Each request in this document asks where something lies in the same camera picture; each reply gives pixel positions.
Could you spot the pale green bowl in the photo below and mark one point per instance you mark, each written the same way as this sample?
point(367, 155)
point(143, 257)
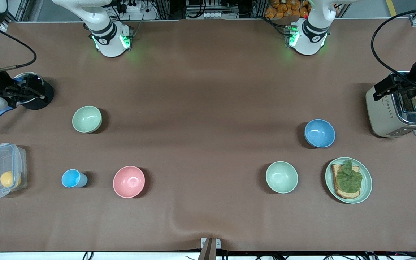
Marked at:
point(87, 119)
point(281, 177)

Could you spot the blue bowl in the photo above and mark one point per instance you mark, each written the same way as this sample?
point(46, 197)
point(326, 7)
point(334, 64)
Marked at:
point(320, 133)

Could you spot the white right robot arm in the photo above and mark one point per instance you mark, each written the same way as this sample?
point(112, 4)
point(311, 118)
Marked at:
point(108, 39)

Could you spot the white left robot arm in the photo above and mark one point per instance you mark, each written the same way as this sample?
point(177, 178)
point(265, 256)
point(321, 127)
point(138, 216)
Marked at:
point(309, 38)

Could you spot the pink bowl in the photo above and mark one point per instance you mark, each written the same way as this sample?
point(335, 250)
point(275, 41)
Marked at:
point(129, 182)

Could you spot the glass lid with blue knob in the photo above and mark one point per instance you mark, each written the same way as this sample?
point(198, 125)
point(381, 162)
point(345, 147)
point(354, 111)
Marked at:
point(27, 75)

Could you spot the cream and chrome toaster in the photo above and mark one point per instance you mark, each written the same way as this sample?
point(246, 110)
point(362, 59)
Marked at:
point(385, 115)

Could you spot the yellow lemon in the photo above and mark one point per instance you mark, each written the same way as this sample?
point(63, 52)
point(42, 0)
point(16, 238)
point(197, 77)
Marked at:
point(7, 178)

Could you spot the pale green plate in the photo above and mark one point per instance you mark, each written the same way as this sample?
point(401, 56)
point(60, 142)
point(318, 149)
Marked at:
point(367, 180)

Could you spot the green lettuce leaf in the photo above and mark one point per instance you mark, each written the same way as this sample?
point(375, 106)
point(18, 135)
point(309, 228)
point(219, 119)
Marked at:
point(349, 178)

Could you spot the light blue cup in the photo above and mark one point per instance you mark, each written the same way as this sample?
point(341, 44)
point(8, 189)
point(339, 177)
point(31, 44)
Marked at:
point(71, 178)

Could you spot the bread slice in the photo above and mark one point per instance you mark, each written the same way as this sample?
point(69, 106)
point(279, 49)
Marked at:
point(345, 195)

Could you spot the bag of orange snacks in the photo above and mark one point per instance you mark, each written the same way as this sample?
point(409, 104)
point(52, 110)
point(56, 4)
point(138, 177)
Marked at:
point(284, 9)

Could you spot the large white power strip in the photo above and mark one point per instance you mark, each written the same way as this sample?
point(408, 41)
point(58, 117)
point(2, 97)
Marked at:
point(135, 11)

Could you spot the small white power strip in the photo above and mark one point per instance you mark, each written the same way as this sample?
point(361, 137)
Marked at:
point(212, 14)

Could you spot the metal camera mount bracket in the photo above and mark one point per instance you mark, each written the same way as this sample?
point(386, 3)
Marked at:
point(210, 249)

